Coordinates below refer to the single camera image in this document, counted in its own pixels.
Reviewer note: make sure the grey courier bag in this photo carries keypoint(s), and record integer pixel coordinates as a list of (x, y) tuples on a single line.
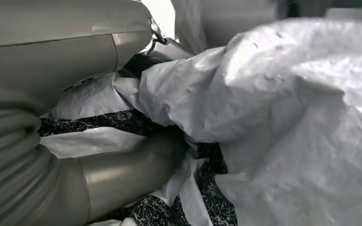
[(277, 109)]

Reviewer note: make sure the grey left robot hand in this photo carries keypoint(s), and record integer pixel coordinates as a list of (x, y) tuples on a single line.
[(50, 53)]

